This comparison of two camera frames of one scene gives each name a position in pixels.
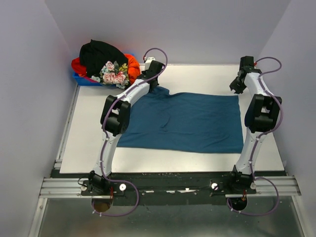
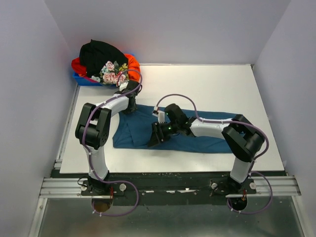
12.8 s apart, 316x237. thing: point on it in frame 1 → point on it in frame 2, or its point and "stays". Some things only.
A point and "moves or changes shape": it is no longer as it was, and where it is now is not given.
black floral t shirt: [104, 63] stays
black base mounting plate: [176, 187] stays
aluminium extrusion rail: [73, 187] stays
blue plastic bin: [82, 80] stays
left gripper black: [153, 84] → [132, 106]
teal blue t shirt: [162, 120] moves or changes shape
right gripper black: [233, 86] → [157, 136]
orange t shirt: [134, 70] stays
